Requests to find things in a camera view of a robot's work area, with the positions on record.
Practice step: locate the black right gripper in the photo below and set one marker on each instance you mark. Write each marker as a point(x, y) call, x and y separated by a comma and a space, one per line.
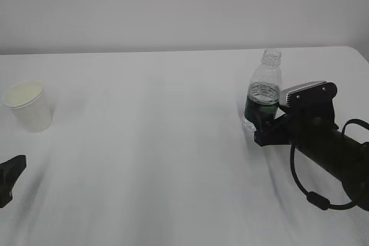
point(289, 126)

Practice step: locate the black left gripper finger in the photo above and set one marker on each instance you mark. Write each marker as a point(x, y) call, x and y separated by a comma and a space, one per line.
point(11, 170)

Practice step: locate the clear plastic water bottle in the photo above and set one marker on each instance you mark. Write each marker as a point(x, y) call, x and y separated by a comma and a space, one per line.
point(264, 87)

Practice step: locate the white paper cup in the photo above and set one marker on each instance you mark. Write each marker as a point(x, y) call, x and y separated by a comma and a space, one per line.
point(28, 103)

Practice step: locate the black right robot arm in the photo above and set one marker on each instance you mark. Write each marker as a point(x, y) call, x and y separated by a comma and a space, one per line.
point(315, 134)

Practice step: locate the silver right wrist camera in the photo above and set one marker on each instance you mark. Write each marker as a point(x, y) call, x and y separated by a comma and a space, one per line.
point(308, 95)

